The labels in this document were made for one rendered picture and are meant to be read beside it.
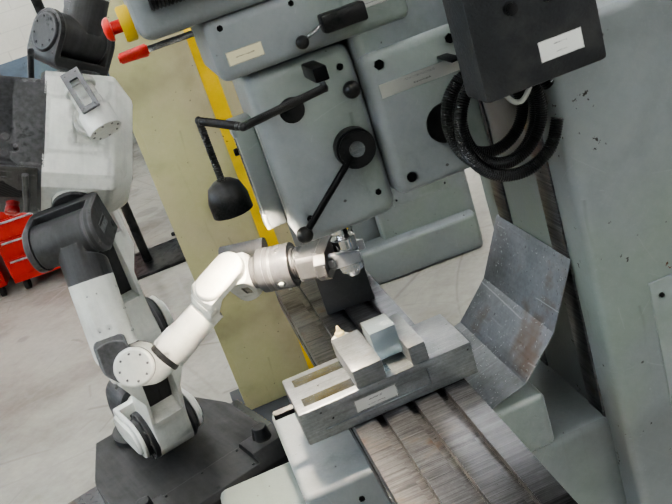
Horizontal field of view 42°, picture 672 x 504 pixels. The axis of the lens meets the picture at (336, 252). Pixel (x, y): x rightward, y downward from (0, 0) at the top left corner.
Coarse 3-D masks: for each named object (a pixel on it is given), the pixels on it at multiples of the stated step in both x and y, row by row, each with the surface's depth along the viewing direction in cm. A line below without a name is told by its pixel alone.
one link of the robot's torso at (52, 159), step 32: (32, 64) 175; (0, 96) 172; (32, 96) 173; (64, 96) 175; (128, 96) 184; (0, 128) 169; (32, 128) 171; (64, 128) 173; (128, 128) 180; (0, 160) 167; (32, 160) 169; (64, 160) 171; (96, 160) 173; (128, 160) 178; (0, 192) 178; (32, 192) 179; (64, 192) 172; (96, 192) 174; (128, 192) 182
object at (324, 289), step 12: (336, 276) 206; (348, 276) 206; (360, 276) 207; (324, 288) 206; (336, 288) 207; (348, 288) 207; (360, 288) 208; (324, 300) 208; (336, 300) 208; (348, 300) 208; (360, 300) 209
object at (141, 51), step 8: (192, 32) 157; (168, 40) 156; (176, 40) 157; (136, 48) 155; (144, 48) 155; (152, 48) 156; (120, 56) 155; (128, 56) 155; (136, 56) 155; (144, 56) 156
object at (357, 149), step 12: (348, 132) 147; (360, 132) 147; (336, 144) 148; (348, 144) 147; (360, 144) 148; (372, 144) 149; (336, 156) 149; (348, 156) 148; (360, 156) 149; (372, 156) 150; (336, 180) 149; (324, 204) 149; (312, 216) 150; (300, 228) 150; (312, 228) 150; (300, 240) 150
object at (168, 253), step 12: (36, 0) 517; (36, 12) 521; (132, 216) 572; (132, 228) 573; (144, 240) 580; (144, 252) 580; (156, 252) 595; (168, 252) 587; (180, 252) 580; (144, 264) 580; (156, 264) 572; (168, 264) 565; (144, 276) 562
